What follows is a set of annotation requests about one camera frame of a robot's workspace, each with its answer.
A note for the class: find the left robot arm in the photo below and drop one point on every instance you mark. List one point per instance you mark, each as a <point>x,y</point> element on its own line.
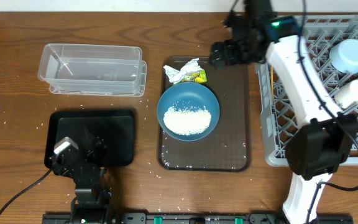
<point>91,199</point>

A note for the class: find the wooden chopstick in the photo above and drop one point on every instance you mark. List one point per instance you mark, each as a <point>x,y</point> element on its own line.
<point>271,80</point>

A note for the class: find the dark blue plate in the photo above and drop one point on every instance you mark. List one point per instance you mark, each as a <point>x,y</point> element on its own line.
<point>191,96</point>

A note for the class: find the black plastic tray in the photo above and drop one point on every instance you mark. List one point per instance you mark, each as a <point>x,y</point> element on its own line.
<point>115,127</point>

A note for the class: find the brown serving tray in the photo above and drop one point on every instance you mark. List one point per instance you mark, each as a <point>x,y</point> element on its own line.
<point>227,147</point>

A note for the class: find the light blue bowl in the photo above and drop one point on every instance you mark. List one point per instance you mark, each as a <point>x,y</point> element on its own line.
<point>344,56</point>

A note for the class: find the clear plastic bin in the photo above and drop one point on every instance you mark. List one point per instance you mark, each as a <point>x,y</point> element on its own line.
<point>57,56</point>

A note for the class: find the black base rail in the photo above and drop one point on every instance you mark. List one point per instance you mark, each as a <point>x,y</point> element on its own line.
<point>142,218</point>

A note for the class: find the white cup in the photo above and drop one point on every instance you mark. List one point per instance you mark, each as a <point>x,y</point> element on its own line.
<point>347,95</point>

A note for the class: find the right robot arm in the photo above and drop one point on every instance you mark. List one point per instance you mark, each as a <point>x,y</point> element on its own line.
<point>325,134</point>

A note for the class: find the yellow green snack wrapper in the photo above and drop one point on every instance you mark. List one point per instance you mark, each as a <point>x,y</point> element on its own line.
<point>196,77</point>

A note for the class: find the crumpled white napkin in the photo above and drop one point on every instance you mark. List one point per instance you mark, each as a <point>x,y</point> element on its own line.
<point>175,76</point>

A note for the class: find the pile of white rice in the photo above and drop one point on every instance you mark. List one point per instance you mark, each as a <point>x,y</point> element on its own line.
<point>187,122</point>

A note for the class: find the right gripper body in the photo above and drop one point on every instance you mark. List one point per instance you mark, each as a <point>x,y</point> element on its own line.
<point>238,53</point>

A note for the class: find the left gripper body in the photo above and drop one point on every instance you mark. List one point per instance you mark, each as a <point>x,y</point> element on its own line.
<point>97,157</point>

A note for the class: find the grey dishwasher rack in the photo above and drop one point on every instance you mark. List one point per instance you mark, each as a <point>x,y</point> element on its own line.
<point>278,123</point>

